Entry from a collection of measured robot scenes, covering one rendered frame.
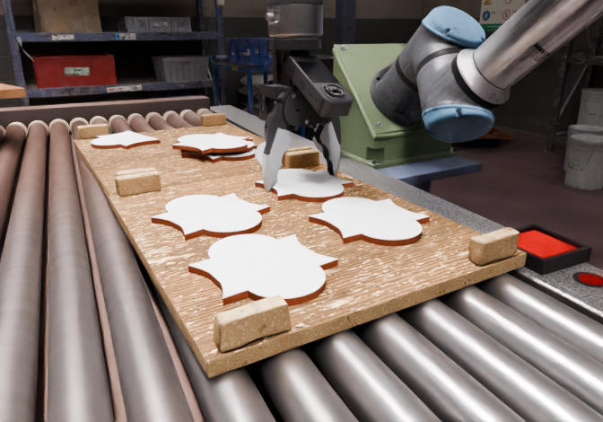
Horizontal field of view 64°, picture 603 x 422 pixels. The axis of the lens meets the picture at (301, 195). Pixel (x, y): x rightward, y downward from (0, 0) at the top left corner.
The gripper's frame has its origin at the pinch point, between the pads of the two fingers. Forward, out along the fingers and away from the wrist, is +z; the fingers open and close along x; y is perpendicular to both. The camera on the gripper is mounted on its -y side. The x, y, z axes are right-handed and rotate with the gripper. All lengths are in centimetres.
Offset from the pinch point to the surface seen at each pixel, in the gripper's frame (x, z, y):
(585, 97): -413, 36, 201
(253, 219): 12.6, 0.0, -9.8
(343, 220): 3.6, 0.1, -15.3
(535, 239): -14.4, 1.9, -27.8
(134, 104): 6, -2, 88
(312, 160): -6.6, -0.7, 8.6
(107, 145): 21.1, -0.9, 39.0
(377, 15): -390, -44, 480
